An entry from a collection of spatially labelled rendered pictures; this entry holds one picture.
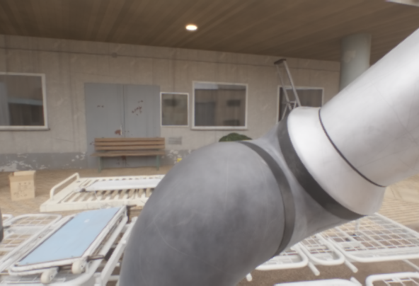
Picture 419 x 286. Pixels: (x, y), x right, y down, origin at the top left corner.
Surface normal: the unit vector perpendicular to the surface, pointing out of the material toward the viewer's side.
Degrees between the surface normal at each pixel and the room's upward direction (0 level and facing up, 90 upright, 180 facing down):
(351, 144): 97
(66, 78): 90
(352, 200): 89
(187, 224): 70
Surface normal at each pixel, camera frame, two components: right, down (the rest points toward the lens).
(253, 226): 0.32, -0.03
